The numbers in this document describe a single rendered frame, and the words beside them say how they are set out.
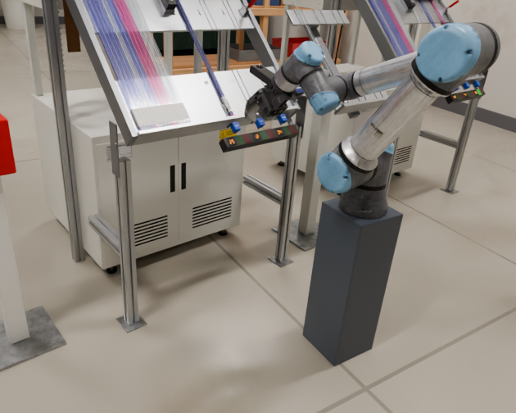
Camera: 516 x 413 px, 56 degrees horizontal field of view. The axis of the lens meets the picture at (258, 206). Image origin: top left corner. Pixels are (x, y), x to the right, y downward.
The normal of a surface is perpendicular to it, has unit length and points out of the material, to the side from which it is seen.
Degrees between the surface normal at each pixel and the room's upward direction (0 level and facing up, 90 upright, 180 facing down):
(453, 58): 84
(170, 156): 90
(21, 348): 0
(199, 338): 0
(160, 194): 90
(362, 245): 90
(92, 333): 0
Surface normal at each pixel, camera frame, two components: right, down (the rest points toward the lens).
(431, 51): -0.64, 0.20
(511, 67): -0.84, 0.19
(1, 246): 0.64, 0.39
